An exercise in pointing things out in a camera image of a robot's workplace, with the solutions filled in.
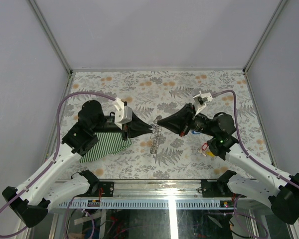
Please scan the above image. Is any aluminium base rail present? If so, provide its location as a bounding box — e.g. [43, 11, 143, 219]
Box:
[56, 179, 233, 211]

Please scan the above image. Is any metal ring disc with keyrings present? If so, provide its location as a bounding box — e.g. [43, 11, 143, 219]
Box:
[150, 115, 162, 154]

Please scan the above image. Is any red key tag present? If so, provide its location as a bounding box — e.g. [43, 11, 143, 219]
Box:
[201, 142, 209, 151]

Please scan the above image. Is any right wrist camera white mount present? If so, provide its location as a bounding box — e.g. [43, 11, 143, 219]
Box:
[192, 91, 213, 115]

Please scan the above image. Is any green striped cloth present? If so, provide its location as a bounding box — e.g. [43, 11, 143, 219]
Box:
[79, 132, 132, 163]

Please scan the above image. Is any floral table mat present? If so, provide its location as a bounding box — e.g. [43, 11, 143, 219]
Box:
[61, 70, 270, 179]

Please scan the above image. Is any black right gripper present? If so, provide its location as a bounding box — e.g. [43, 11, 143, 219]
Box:
[158, 103, 218, 137]

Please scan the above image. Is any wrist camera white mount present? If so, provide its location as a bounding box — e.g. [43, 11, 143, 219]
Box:
[192, 91, 213, 115]
[113, 98, 133, 129]

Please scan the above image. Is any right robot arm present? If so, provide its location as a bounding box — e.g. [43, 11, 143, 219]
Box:
[157, 104, 299, 225]

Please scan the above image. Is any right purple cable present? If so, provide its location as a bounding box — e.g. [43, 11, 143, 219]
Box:
[211, 89, 299, 196]

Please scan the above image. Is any purple cable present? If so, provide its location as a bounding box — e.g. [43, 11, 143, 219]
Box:
[0, 91, 117, 237]
[211, 89, 299, 196]

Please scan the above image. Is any yellow key tag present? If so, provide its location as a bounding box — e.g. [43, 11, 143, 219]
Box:
[206, 152, 215, 157]

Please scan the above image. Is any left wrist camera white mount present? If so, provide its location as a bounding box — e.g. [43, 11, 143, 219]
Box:
[113, 98, 133, 129]

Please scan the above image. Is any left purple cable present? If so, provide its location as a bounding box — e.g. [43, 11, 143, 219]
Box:
[0, 91, 117, 237]

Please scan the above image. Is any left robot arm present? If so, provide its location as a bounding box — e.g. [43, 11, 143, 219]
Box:
[2, 99, 152, 228]

